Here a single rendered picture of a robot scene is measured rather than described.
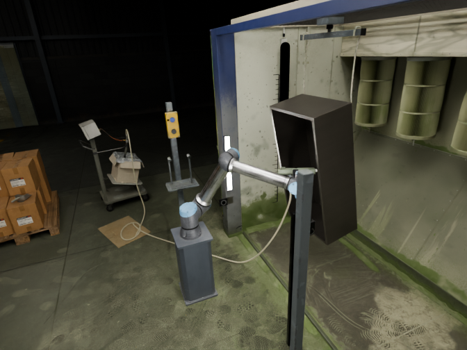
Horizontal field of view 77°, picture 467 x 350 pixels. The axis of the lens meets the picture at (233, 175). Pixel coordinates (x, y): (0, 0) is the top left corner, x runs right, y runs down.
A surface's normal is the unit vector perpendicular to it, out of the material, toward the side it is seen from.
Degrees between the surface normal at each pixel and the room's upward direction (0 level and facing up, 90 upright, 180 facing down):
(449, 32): 90
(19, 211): 90
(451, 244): 57
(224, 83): 90
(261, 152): 90
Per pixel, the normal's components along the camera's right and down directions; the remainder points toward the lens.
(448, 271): -0.80, -0.34
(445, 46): -0.92, 0.18
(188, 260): 0.37, 0.35
